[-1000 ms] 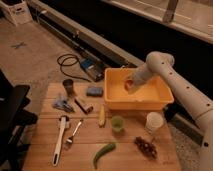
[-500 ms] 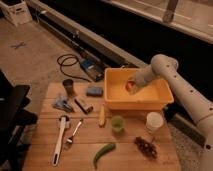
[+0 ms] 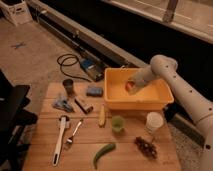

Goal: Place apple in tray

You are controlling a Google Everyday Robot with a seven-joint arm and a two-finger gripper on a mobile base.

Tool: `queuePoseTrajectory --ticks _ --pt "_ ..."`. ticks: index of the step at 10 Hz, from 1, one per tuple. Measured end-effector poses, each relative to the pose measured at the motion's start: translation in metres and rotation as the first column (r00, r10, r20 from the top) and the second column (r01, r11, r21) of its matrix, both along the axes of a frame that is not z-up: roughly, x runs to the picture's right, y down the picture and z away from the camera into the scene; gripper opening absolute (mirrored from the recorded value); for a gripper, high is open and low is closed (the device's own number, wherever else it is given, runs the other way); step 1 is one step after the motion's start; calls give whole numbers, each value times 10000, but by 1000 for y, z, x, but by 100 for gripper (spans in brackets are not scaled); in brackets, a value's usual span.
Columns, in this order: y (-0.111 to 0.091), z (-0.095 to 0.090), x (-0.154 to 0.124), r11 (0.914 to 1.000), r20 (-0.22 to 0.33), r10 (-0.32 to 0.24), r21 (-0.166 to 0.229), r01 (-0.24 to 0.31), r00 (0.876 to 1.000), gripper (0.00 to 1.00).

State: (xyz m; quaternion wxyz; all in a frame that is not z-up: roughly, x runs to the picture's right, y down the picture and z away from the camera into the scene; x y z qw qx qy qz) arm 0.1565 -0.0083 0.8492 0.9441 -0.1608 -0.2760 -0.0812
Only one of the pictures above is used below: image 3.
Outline dark metal cup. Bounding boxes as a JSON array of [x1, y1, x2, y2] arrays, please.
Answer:
[[62, 79, 75, 97]]

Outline green chili pepper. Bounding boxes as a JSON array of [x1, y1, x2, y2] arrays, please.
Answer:
[[93, 143, 116, 168]]

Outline wooden board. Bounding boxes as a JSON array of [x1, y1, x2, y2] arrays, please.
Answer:
[[23, 83, 181, 171]]

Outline white cardboard box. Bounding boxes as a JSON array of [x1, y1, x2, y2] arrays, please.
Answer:
[[0, 0, 32, 26]]

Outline black coiled cable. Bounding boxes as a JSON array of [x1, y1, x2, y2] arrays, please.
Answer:
[[56, 53, 92, 83]]

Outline orange red apple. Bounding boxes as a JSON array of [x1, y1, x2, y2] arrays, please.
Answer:
[[125, 82, 134, 92]]

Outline black chair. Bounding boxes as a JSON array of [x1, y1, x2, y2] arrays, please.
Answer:
[[0, 69, 38, 171]]

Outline white paper cup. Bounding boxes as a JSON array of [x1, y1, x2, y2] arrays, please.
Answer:
[[145, 112, 164, 134]]

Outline yellow plastic tray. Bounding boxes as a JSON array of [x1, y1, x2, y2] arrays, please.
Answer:
[[104, 68, 174, 110]]

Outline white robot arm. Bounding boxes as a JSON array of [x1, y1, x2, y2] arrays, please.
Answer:
[[125, 55, 213, 171]]

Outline dark grape bunch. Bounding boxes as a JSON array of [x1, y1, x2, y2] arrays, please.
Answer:
[[134, 137, 157, 159]]

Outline dark rectangular remote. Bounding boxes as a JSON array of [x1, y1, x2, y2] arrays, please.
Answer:
[[74, 97, 93, 114]]

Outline blue black power tool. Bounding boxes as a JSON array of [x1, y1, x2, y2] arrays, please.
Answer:
[[80, 59, 104, 82]]

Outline white handled spatula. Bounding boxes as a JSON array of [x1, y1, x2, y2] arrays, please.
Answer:
[[52, 115, 68, 167]]

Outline blue sponge block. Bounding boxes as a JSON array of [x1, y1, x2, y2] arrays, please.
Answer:
[[86, 86, 103, 97]]

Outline green plastic cup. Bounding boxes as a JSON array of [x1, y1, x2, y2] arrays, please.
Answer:
[[111, 116, 124, 133]]

